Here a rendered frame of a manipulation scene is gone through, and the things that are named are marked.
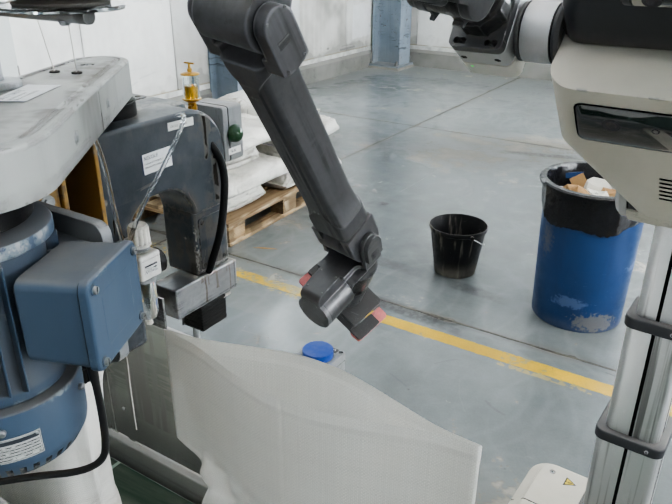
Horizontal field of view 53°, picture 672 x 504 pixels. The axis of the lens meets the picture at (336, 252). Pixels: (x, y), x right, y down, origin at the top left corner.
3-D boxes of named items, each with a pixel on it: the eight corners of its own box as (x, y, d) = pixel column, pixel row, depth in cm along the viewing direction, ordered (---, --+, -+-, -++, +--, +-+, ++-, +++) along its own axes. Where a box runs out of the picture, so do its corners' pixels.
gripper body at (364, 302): (352, 330, 107) (361, 312, 100) (307, 285, 109) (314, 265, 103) (379, 305, 110) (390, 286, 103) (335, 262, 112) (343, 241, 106)
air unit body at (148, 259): (173, 319, 99) (162, 220, 92) (149, 333, 95) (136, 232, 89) (152, 310, 101) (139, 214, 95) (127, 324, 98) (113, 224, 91)
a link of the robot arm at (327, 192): (291, -11, 61) (212, -30, 67) (253, 30, 60) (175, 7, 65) (394, 244, 96) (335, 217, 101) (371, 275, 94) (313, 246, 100)
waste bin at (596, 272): (641, 302, 323) (669, 172, 296) (617, 352, 284) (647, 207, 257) (541, 277, 347) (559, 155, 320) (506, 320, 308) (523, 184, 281)
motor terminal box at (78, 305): (152, 339, 71) (139, 237, 66) (110, 398, 62) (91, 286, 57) (77, 333, 72) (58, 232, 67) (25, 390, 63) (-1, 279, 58)
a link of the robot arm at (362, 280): (386, 258, 99) (356, 234, 100) (358, 289, 95) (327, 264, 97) (376, 278, 105) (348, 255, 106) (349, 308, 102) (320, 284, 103)
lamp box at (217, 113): (243, 156, 113) (240, 102, 109) (225, 163, 110) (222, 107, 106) (210, 149, 117) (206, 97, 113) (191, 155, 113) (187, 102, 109)
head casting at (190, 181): (232, 260, 117) (220, 87, 104) (120, 321, 98) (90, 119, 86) (114, 224, 132) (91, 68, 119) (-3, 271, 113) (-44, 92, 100)
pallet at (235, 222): (338, 187, 473) (339, 167, 467) (229, 247, 379) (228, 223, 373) (246, 168, 511) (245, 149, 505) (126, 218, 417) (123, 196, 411)
